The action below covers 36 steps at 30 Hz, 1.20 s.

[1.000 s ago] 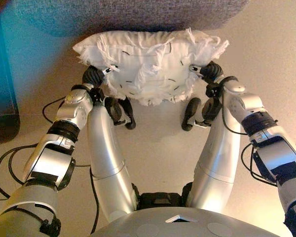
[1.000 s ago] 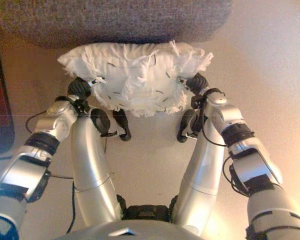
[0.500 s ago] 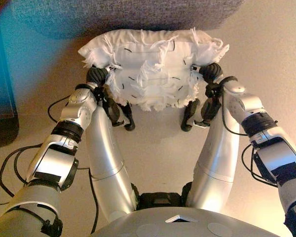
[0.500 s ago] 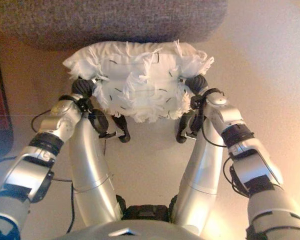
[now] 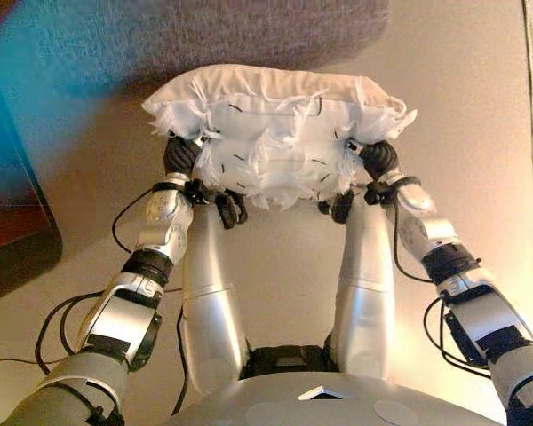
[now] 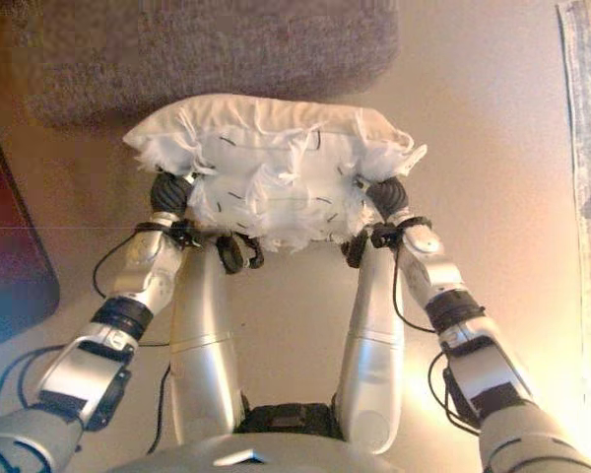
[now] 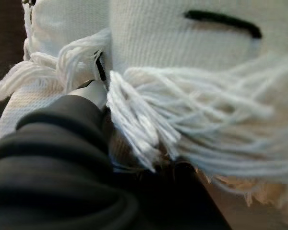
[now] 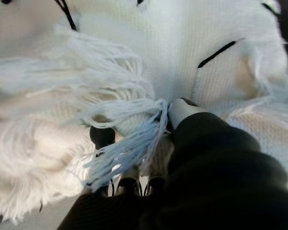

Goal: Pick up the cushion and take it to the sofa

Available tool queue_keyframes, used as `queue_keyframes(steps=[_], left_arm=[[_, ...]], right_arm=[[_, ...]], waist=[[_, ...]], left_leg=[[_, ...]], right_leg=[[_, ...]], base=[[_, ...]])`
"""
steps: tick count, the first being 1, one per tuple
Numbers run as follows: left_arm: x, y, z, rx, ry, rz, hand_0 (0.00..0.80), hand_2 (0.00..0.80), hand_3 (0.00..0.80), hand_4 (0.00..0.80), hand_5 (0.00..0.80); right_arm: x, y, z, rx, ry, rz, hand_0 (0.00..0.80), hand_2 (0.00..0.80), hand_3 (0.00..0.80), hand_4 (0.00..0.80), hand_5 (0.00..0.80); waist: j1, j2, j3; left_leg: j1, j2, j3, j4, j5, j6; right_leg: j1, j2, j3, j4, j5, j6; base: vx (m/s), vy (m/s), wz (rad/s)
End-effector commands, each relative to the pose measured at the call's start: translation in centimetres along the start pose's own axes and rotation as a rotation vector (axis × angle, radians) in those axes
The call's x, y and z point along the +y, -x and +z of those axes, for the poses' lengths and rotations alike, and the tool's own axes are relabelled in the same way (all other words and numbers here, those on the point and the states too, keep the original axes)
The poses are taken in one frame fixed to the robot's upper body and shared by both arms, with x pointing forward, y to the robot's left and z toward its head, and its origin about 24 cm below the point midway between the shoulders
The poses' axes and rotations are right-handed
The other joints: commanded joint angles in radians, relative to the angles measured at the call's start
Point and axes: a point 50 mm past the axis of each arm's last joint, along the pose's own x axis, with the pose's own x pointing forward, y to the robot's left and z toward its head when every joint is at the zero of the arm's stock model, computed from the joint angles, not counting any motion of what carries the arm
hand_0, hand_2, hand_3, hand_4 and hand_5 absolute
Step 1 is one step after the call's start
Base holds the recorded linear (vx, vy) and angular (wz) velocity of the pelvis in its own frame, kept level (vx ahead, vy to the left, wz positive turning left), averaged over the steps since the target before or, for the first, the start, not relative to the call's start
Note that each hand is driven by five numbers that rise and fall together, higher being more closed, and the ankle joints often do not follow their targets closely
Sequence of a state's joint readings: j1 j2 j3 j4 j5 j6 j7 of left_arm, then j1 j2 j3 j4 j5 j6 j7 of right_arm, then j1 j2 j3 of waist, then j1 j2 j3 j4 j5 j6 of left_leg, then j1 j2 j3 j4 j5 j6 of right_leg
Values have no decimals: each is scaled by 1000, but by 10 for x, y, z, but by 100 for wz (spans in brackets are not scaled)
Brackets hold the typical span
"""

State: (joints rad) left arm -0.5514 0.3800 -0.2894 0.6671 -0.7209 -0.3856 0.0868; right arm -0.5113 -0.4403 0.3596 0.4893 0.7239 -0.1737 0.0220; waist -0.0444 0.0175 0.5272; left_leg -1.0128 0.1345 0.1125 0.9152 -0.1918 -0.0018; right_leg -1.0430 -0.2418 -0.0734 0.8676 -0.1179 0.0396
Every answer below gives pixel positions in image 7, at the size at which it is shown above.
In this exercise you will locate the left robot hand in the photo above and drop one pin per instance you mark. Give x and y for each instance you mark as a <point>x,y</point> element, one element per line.
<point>57,167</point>

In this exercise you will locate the white fringed cushion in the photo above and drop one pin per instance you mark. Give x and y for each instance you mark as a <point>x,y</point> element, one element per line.
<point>182,72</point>

